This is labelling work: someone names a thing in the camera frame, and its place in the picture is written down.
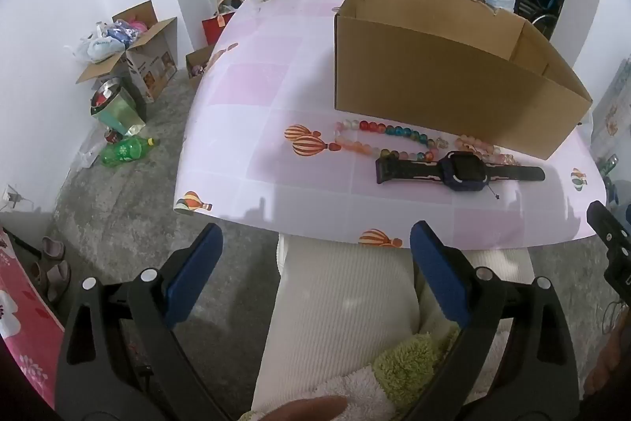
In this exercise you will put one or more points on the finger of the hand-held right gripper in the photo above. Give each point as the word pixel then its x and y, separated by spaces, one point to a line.
pixel 609 229

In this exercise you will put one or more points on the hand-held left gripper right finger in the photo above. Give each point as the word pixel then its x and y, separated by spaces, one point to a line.
pixel 436 273

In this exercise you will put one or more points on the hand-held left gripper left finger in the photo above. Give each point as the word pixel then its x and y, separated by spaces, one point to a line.
pixel 194 268

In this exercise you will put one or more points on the dark blue smart watch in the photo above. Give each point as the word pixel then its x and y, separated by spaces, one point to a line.
pixel 461 169

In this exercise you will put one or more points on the brown cardboard box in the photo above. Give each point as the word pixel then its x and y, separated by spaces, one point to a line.
pixel 419 71

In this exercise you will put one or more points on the person's right hand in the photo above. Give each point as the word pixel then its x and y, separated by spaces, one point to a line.
pixel 609 367

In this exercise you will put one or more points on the person's left hand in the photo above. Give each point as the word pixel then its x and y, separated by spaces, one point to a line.
pixel 300 408

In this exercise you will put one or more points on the green can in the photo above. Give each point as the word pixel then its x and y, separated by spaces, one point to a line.
pixel 611 164

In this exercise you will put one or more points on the green fluffy garment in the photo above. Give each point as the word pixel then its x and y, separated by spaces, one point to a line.
pixel 409 362

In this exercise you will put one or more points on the blue patterned curtain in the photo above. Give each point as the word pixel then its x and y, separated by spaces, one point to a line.
pixel 614 105

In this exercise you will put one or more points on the green plastic bottle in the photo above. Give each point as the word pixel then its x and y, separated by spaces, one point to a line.
pixel 123 151

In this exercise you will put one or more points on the pair of slippers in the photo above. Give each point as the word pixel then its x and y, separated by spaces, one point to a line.
pixel 53 280

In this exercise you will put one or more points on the pink slipper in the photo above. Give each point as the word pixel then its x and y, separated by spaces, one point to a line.
pixel 52 249

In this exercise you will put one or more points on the red can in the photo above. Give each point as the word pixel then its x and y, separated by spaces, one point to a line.
pixel 113 136

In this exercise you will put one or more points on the pink balloon-print tablecloth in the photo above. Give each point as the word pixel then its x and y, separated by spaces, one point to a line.
pixel 256 115

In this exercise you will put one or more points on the pink floral cloth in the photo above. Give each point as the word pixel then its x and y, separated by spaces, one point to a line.
pixel 24 317

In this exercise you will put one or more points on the small brown box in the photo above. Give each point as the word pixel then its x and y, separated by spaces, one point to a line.
pixel 199 61

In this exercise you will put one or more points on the open printed cardboard box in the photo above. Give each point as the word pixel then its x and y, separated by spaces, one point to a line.
pixel 153 56

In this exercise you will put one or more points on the wheelchair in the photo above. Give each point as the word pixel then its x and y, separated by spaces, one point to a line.
pixel 537 14

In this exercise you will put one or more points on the white printed plastic bag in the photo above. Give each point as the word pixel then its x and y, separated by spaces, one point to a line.
pixel 101 49

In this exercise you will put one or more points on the red gift bag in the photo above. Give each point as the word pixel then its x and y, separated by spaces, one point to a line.
pixel 217 29

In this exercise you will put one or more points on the wall socket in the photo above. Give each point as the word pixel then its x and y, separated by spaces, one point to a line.
pixel 15 197

